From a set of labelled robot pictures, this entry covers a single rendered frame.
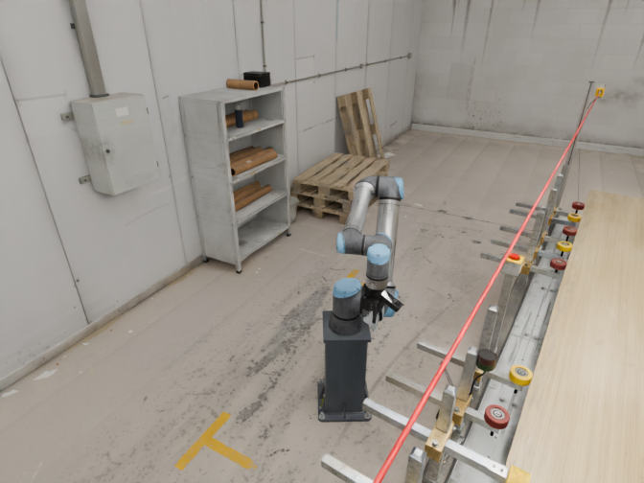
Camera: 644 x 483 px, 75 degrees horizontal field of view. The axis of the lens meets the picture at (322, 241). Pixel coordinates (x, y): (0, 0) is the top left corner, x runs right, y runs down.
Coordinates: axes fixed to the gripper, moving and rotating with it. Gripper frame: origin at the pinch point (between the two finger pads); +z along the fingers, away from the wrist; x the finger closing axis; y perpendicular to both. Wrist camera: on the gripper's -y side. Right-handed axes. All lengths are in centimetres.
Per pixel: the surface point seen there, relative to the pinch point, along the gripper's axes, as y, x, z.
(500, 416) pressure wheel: -54, 21, 3
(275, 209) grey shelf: 199, -204, 67
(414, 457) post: -36, 67, -20
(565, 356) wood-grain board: -72, -23, 4
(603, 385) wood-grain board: -85, -12, 4
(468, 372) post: -40.5, 17.0, -7.1
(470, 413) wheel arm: -44.3, 20.7, 7.7
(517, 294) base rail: -50, -92, 24
